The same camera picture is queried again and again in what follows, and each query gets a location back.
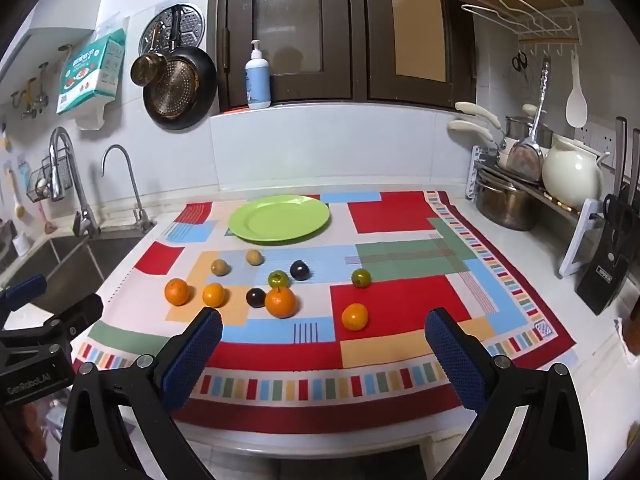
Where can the brown round fruit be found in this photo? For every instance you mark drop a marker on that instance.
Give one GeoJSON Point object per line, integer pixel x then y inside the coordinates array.
{"type": "Point", "coordinates": [220, 267]}
{"type": "Point", "coordinates": [254, 257]}

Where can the white rice spoon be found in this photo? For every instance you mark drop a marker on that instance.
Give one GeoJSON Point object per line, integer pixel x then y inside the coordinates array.
{"type": "Point", "coordinates": [576, 105]}

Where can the white ceramic jug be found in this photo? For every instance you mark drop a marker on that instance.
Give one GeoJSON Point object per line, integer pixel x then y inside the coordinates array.
{"type": "Point", "coordinates": [570, 175]}

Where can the blue pump bottle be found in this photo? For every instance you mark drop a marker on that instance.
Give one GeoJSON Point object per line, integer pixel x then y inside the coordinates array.
{"type": "Point", "coordinates": [257, 82]}

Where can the round perforated steel tray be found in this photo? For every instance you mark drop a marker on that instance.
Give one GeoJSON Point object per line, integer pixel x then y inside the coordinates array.
{"type": "Point", "coordinates": [187, 22]}

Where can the brown cabinet door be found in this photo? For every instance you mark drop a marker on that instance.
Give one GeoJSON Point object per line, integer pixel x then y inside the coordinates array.
{"type": "Point", "coordinates": [415, 25]}
{"type": "Point", "coordinates": [290, 25]}

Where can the thin gooseneck faucet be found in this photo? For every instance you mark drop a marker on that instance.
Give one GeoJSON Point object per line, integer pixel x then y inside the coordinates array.
{"type": "Point", "coordinates": [131, 180]}

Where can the dark plum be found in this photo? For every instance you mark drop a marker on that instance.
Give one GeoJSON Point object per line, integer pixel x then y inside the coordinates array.
{"type": "Point", "coordinates": [299, 270]}
{"type": "Point", "coordinates": [256, 297]}

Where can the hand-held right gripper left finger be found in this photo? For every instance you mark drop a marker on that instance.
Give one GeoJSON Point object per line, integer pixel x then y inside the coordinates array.
{"type": "Point", "coordinates": [197, 355]}

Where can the steel sink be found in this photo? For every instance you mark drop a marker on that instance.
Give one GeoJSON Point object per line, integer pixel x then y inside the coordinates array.
{"type": "Point", "coordinates": [75, 270]}

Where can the large orange with stem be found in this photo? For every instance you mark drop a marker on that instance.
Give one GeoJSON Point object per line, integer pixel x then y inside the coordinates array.
{"type": "Point", "coordinates": [280, 303]}

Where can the steel skimmer ladle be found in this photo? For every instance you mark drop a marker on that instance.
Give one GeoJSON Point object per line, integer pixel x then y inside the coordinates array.
{"type": "Point", "coordinates": [530, 157]}

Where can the green plate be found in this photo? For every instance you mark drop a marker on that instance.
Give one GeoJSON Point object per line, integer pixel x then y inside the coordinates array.
{"type": "Point", "coordinates": [280, 220]}

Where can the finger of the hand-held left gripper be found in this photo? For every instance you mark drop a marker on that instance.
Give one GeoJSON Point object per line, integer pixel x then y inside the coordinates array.
{"type": "Point", "coordinates": [70, 317]}
{"type": "Point", "coordinates": [27, 290]}

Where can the green and white box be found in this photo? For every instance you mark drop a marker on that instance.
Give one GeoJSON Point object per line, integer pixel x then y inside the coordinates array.
{"type": "Point", "coordinates": [90, 72]}

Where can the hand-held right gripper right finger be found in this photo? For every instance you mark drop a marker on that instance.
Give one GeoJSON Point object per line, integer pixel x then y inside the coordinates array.
{"type": "Point", "coordinates": [457, 360]}

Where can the small orange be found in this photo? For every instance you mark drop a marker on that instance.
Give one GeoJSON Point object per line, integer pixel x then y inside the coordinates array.
{"type": "Point", "coordinates": [214, 295]}
{"type": "Point", "coordinates": [177, 292]}
{"type": "Point", "coordinates": [355, 316]}

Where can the white dish rack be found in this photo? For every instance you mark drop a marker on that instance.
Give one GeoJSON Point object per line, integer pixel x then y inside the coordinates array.
{"type": "Point", "coordinates": [580, 240]}

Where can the small copper saucepan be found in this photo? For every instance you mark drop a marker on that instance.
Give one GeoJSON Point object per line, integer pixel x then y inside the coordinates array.
{"type": "Point", "coordinates": [146, 70]}

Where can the black scissors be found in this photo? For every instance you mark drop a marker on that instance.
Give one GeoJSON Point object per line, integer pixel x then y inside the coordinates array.
{"type": "Point", "coordinates": [520, 62]}

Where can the dark frying pan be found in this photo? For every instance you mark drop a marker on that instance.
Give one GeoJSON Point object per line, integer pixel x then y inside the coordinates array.
{"type": "Point", "coordinates": [180, 85]}

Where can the black knife block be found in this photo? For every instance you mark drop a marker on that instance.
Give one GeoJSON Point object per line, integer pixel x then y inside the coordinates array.
{"type": "Point", "coordinates": [612, 255]}

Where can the large chrome faucet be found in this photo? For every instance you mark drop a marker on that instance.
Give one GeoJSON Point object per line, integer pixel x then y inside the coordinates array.
{"type": "Point", "coordinates": [62, 155]}

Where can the white box holder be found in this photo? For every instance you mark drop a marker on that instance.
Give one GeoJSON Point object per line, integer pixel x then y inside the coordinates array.
{"type": "Point", "coordinates": [92, 117]}

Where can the steel cooking pot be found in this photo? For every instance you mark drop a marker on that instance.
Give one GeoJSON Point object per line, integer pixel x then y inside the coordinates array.
{"type": "Point", "coordinates": [502, 202]}

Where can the green tangerine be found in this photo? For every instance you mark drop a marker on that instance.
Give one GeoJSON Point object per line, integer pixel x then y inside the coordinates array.
{"type": "Point", "coordinates": [278, 278]}
{"type": "Point", "coordinates": [360, 278]}

